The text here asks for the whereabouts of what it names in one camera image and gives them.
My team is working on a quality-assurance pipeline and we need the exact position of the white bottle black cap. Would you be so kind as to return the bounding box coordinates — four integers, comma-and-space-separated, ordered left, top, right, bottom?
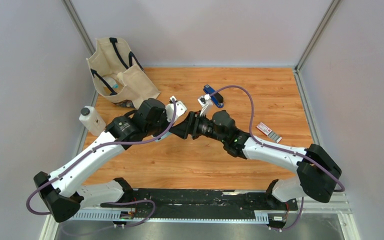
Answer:
78, 106, 107, 136

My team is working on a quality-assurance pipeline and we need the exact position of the red white staple box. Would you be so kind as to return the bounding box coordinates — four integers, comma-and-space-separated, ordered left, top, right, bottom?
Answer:
256, 122, 283, 143

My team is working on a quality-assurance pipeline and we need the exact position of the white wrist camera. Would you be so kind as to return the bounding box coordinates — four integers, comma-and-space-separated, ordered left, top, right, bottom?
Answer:
165, 95, 188, 123
197, 94, 213, 117

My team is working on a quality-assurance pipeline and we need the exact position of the blue black stapler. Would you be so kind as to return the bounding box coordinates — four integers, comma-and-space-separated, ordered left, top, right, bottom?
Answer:
203, 84, 224, 109

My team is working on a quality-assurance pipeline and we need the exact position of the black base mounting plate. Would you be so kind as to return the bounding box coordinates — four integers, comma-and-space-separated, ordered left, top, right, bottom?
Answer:
99, 188, 299, 221

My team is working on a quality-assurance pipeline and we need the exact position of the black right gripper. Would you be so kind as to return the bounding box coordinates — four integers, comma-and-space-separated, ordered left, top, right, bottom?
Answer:
169, 111, 227, 144

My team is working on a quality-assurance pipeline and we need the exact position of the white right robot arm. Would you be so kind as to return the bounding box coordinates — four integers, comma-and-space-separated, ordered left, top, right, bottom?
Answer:
170, 110, 342, 210

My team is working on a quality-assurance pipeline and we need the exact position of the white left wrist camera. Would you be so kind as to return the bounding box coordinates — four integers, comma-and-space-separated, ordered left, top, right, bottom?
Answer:
165, 95, 188, 123

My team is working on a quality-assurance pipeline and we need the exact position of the aluminium frame rail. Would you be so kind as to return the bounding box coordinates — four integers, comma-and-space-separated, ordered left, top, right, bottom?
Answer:
39, 190, 362, 240

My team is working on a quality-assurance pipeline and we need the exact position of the small bottle in bag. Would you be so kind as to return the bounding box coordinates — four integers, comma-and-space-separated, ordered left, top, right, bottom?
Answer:
103, 76, 119, 92

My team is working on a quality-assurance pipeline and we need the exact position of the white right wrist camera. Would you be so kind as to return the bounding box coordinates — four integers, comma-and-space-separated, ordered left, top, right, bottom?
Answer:
197, 94, 213, 117

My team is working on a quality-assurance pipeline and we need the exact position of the beige canvas tote bag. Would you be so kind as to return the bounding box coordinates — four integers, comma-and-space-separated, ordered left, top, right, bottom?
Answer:
86, 37, 161, 109

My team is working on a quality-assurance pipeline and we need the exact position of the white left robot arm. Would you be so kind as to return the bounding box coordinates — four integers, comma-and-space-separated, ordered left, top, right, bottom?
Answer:
33, 96, 187, 223

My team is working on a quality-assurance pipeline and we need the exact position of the light blue white stapler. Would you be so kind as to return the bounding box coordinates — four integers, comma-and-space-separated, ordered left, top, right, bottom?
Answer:
156, 132, 171, 142

